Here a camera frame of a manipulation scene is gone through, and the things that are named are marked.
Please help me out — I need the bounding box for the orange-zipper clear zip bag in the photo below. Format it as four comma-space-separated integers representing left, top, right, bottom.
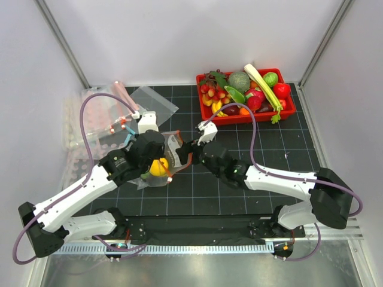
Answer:
129, 130, 192, 190

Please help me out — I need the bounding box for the clear zip bag on mat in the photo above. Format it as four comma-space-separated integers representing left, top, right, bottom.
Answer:
130, 86, 179, 126

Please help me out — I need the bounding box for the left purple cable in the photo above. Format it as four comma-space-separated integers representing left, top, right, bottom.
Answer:
11, 92, 147, 265

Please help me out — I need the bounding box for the red toy tomato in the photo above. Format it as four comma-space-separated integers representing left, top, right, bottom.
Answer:
272, 83, 291, 100

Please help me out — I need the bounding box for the aluminium cable duct rail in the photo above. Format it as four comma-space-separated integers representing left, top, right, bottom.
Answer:
54, 218, 363, 258

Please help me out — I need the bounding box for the green toy melon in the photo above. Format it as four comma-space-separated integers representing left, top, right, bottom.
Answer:
228, 71, 251, 93

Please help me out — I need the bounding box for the toy cherry bunch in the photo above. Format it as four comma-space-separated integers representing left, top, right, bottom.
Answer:
200, 84, 226, 106

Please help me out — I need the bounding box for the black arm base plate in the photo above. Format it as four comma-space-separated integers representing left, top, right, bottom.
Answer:
91, 213, 306, 242

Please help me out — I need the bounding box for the purple cable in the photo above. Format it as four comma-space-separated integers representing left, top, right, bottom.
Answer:
11, 92, 147, 265
205, 103, 364, 261

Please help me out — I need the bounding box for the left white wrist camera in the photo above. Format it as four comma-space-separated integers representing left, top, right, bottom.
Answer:
131, 111, 159, 134

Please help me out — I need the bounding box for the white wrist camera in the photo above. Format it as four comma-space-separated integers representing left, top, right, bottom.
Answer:
197, 121, 218, 145
131, 111, 159, 134

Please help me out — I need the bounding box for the toy celery stalk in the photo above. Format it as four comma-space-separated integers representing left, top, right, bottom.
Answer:
244, 64, 283, 124

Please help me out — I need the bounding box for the green toy custard apple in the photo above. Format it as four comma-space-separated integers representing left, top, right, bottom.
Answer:
263, 72, 278, 88

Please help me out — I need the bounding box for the pink-zipper zip bag stack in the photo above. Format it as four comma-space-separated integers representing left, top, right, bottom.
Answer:
62, 81, 139, 186

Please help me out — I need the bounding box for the green toy pea pod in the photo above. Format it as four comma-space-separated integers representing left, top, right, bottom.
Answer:
224, 86, 246, 104

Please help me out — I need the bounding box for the red toy strawberry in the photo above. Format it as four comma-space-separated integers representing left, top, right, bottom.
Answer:
279, 99, 287, 110

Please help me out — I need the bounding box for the blue-zipper clear zip bag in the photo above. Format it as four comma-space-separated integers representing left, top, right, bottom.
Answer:
122, 124, 137, 146

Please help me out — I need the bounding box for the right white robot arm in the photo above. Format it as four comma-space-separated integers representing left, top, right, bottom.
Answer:
176, 141, 357, 237

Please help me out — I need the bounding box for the yellow toy bell pepper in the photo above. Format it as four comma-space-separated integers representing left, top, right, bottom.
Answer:
149, 157, 170, 177

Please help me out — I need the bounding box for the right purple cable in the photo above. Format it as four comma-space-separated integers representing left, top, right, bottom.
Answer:
205, 103, 364, 261

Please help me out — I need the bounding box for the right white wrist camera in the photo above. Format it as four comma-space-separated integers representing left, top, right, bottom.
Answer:
197, 121, 218, 145

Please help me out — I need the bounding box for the red plastic food tray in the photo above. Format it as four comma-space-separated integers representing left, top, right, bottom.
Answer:
196, 68, 296, 126

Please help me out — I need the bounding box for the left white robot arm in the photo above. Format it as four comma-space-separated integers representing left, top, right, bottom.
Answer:
19, 130, 165, 258

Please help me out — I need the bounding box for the pink toy dragon fruit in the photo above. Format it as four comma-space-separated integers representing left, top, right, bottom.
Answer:
245, 88, 266, 112

